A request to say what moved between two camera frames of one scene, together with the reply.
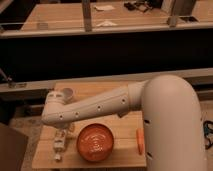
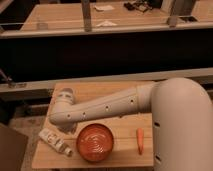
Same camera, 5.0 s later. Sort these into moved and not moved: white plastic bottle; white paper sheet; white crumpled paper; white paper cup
Moved: white plastic bottle
Not moved: white crumpled paper; white paper cup; white paper sheet
